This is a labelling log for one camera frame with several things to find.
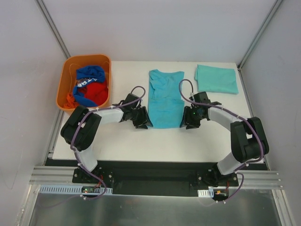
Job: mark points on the red t shirt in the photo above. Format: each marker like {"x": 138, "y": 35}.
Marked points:
{"x": 94, "y": 94}

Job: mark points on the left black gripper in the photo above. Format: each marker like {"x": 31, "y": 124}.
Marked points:
{"x": 140, "y": 116}

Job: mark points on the left aluminium corner post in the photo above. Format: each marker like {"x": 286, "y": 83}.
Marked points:
{"x": 50, "y": 22}

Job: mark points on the aluminium corner post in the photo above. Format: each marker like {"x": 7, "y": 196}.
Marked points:
{"x": 268, "y": 18}
{"x": 50, "y": 22}

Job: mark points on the right aluminium corner post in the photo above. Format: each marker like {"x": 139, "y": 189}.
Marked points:
{"x": 268, "y": 18}

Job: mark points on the left white cable duct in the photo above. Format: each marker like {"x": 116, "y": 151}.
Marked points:
{"x": 65, "y": 189}

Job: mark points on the light blue t shirt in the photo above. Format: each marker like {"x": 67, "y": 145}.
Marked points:
{"x": 165, "y": 104}

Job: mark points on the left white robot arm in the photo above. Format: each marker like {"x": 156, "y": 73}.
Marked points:
{"x": 81, "y": 127}

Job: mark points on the right white cable duct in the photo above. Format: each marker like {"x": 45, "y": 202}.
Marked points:
{"x": 209, "y": 193}

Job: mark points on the orange t shirt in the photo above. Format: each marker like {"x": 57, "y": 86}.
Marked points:
{"x": 70, "y": 103}

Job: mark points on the white cable duct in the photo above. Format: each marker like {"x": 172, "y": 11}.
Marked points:
{"x": 209, "y": 193}
{"x": 65, "y": 189}

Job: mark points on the folded teal t shirt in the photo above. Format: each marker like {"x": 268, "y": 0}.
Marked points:
{"x": 215, "y": 79}

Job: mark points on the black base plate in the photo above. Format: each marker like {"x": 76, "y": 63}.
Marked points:
{"x": 182, "y": 179}

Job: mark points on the orange plastic bin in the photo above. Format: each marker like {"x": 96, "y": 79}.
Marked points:
{"x": 68, "y": 76}

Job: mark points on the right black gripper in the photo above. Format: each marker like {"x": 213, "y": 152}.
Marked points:
{"x": 189, "y": 117}

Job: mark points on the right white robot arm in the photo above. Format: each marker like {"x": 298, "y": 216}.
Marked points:
{"x": 248, "y": 142}

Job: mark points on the royal blue t shirt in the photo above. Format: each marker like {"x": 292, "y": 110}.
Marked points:
{"x": 85, "y": 76}

